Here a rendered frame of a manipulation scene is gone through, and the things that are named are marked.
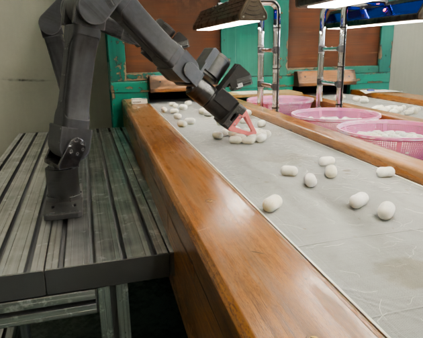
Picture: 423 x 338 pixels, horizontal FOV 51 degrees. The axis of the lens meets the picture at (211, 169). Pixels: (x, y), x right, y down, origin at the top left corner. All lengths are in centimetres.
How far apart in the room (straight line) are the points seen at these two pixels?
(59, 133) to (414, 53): 295
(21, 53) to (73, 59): 184
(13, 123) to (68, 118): 189
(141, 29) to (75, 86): 18
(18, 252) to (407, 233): 56
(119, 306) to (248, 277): 34
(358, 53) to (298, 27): 34
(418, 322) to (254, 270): 15
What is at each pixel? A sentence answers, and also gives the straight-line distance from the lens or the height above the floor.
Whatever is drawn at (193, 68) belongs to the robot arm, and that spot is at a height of 93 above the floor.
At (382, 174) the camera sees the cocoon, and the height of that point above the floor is 75.
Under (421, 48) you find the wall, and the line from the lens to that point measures 358.
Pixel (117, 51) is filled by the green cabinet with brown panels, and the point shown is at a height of 97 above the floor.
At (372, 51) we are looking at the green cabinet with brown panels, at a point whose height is 94.
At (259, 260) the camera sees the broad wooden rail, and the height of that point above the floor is 76.
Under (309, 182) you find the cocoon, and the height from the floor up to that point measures 75.
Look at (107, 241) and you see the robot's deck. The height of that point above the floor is 67.
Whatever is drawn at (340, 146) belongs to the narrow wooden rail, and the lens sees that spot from 103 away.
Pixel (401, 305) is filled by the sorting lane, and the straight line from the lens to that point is 46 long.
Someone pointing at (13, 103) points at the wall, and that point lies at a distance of 277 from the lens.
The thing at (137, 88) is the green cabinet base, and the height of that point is 81.
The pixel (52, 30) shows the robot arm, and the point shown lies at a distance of 147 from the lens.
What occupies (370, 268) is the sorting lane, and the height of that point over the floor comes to 74.
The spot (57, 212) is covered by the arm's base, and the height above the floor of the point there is 68.
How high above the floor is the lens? 97
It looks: 15 degrees down
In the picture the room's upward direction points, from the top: 1 degrees counter-clockwise
